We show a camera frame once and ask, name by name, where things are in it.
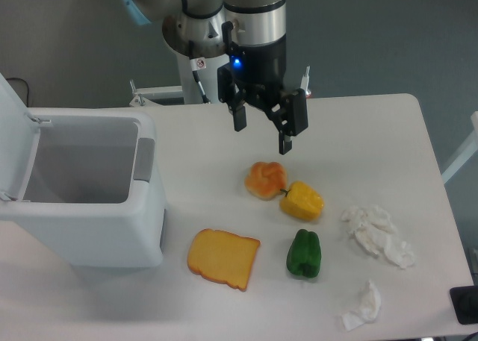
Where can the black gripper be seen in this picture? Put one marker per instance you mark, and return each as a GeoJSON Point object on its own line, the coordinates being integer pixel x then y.
{"type": "Point", "coordinates": [259, 71]}

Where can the round knotted bread roll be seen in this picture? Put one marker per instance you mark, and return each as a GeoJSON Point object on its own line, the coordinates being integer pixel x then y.
{"type": "Point", "coordinates": [266, 180]}

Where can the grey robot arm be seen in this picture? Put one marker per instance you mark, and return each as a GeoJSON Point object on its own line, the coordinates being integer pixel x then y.
{"type": "Point", "coordinates": [148, 11]}

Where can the square toast bread slice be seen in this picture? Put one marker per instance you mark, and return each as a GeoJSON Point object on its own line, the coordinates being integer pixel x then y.
{"type": "Point", "coordinates": [223, 257]}

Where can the white trash can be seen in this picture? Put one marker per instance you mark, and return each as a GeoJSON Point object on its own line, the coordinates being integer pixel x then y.
{"type": "Point", "coordinates": [95, 195]}

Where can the white trash can lid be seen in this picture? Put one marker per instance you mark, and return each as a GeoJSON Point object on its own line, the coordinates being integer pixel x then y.
{"type": "Point", "coordinates": [20, 134]}

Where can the yellow bell pepper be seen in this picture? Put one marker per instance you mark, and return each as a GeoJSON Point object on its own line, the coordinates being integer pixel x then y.
{"type": "Point", "coordinates": [301, 201]}

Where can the green bell pepper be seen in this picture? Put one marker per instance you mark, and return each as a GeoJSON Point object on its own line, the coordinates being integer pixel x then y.
{"type": "Point", "coordinates": [305, 255]}

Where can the large crumpled white tissue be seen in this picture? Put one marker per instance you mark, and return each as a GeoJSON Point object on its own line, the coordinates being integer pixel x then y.
{"type": "Point", "coordinates": [374, 231]}

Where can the small crumpled white tissue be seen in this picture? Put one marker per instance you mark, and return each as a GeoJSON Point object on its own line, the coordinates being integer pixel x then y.
{"type": "Point", "coordinates": [367, 309]}

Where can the black device at table edge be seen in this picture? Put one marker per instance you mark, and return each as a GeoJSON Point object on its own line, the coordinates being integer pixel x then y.
{"type": "Point", "coordinates": [464, 300]}

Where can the white frame at right edge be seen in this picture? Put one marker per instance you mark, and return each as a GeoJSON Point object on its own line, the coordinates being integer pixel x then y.
{"type": "Point", "coordinates": [466, 150]}

